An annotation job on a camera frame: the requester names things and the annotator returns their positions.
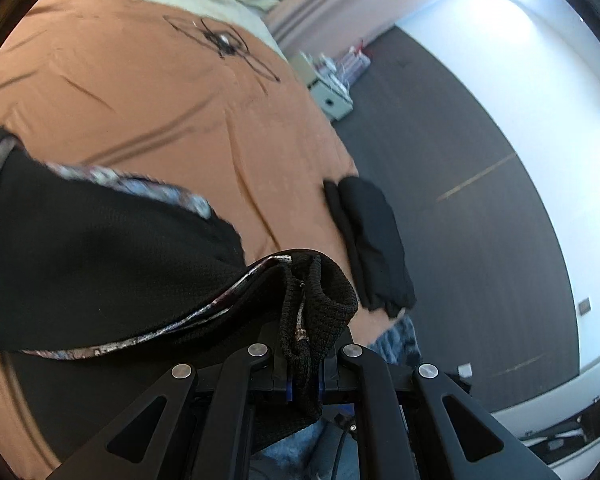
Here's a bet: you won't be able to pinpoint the pink curtain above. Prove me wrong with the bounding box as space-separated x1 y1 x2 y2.
265 0 496 53

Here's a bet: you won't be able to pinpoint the white nightstand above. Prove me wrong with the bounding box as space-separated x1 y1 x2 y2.
290 50 355 122

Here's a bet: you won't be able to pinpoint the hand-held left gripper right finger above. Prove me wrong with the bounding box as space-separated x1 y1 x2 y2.
317 342 563 480

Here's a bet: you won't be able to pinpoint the thin black cable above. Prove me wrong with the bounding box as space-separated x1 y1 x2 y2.
330 412 357 480

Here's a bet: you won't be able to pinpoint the black pants stack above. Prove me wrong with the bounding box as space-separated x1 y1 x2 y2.
322 176 417 318

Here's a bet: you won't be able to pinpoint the black cable tangle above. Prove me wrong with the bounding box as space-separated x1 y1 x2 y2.
162 14 281 93

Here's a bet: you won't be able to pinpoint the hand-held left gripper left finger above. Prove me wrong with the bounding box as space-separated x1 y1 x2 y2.
45 342 294 480

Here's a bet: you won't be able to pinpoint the striped bag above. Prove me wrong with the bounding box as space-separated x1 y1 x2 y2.
337 45 372 79

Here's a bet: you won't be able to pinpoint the orange blanket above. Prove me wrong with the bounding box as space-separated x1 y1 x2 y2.
0 0 366 471

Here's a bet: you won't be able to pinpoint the black pants with patterned trim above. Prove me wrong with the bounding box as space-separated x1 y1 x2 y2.
0 127 359 426

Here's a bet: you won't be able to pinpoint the white cabinet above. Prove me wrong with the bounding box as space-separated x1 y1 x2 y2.
490 355 600 466

